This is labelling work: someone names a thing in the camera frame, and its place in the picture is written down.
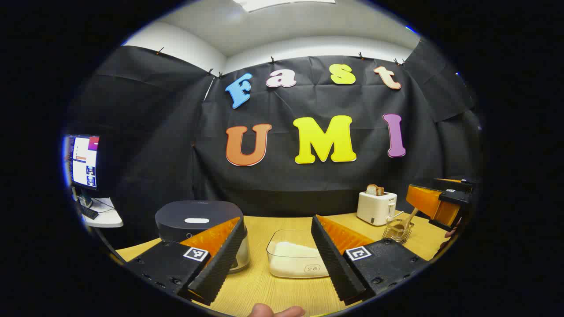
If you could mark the black keyboard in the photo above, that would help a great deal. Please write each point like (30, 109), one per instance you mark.
(89, 212)

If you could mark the computer monitor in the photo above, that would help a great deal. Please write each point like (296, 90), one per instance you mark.
(83, 163)

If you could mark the toasted bread slice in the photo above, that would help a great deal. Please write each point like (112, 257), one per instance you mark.
(371, 190)
(380, 191)

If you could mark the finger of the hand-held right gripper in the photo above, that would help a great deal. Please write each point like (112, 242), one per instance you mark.
(454, 181)
(427, 200)

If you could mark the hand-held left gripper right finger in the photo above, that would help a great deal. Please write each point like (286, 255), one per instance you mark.
(335, 264)

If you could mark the wooden spoon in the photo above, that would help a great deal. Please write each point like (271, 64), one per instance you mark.
(410, 216)

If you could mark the black silver rice cooker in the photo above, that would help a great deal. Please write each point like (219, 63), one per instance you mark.
(194, 211)

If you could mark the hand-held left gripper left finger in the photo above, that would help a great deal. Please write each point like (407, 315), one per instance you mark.
(220, 264)

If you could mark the white toaster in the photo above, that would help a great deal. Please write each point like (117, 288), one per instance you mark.
(374, 209)

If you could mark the white side table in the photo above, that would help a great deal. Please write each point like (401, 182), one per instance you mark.
(108, 218)

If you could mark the black backdrop cloth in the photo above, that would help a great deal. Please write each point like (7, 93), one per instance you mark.
(176, 132)

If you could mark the clear plastic container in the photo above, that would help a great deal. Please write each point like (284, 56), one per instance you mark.
(275, 237)

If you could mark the ceiling light panel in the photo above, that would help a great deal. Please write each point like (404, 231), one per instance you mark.
(282, 3)

